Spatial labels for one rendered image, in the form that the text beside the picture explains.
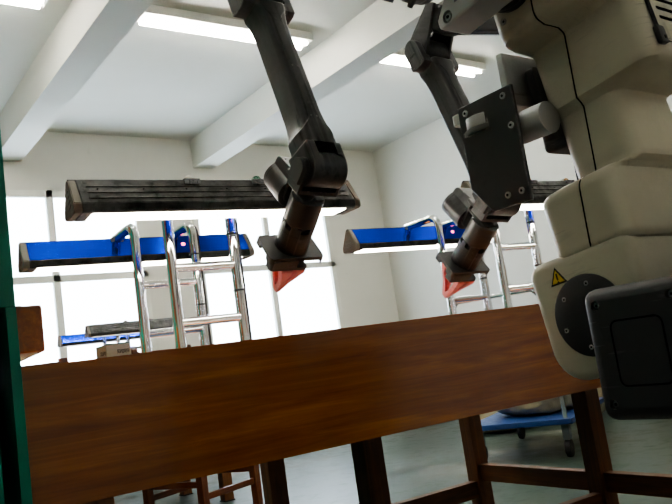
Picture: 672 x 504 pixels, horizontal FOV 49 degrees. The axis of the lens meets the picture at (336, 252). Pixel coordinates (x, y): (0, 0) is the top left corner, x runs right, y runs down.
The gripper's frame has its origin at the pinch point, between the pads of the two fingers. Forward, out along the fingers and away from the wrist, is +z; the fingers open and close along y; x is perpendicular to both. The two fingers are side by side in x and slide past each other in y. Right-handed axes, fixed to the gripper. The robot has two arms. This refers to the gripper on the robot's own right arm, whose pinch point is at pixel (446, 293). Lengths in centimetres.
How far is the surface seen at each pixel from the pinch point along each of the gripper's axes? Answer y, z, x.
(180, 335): 48, 25, -18
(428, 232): -55, 38, -65
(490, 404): 8.2, 0.5, 28.3
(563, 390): -11.3, 0.7, 28.3
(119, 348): 73, -8, 13
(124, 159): -92, 293, -481
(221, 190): 43, -6, -29
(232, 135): -167, 233, -434
